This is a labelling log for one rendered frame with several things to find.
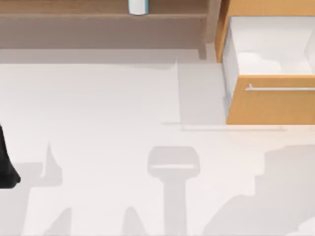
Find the brown wooden open shelf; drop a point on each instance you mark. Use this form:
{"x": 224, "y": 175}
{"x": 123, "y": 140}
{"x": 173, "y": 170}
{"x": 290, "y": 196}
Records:
{"x": 103, "y": 27}

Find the orange wooden cupboard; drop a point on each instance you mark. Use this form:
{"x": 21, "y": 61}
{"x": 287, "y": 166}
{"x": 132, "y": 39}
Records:
{"x": 222, "y": 29}

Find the white and teal bottle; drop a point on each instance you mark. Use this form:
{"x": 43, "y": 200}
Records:
{"x": 137, "y": 7}

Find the orange wooden drawer front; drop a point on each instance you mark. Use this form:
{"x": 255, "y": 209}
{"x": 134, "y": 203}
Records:
{"x": 270, "y": 108}

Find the white open drawer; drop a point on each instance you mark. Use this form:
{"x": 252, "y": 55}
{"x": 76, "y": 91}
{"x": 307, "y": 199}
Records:
{"x": 268, "y": 44}

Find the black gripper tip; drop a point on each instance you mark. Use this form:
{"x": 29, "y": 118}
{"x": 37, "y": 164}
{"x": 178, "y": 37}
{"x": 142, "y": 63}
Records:
{"x": 6, "y": 169}

